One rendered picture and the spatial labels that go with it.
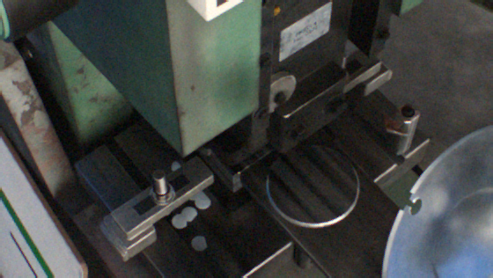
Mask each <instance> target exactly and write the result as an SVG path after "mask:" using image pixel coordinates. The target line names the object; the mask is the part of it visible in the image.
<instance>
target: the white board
mask: <svg viewBox="0 0 493 278"><path fill-rule="evenodd" d="M0 273H1V274H2V276H3V278H87V274H88V269H87V265H86V264H85V260H84V258H83V257H82V255H81V254H80V252H79V251H78V249H77V248H76V247H75V246H74V245H73V243H72V242H71V240H70V238H69V236H68V234H67V232H66V231H65V229H64V228H63V227H62V225H61V224H60V222H59V220H58V219H57V217H56V216H55V214H54V211H53V210H52V208H51V207H50V206H49V204H48V202H47V201H46V199H45V198H44V196H43V195H42V193H41V191H40V189H39V188H38V186H37V185H36V183H35V182H34V180H33V178H32V176H31V175H30V173H29V172H28V170H27V169H26V167H25V166H24V164H23V163H22V160H21V159H20V157H19V156H18V153H17V152H16V151H15V150H14V148H13V147H12V145H11V143H10V141H9V138H8V137H7V135H6V134H5V133H4V130H3V128H2V127H1V125H0Z"/></svg>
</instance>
